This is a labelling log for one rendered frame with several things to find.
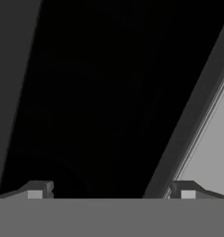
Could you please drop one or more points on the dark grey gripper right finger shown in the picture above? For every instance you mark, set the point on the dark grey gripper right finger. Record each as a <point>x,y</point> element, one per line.
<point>188,186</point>

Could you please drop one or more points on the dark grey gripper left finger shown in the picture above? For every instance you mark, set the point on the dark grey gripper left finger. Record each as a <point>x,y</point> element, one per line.
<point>36,187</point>

